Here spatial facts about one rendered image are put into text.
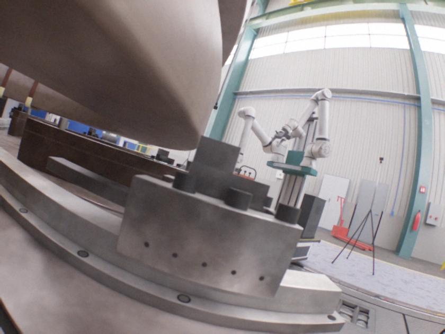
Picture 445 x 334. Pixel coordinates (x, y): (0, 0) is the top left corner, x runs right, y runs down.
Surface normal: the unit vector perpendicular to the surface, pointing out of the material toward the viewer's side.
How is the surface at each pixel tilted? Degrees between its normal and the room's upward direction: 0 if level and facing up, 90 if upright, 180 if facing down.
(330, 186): 90
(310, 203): 90
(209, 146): 90
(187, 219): 90
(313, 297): 71
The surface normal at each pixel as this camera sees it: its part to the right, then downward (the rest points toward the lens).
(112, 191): 0.02, -0.04
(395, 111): -0.66, -0.25
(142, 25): 0.94, 0.29
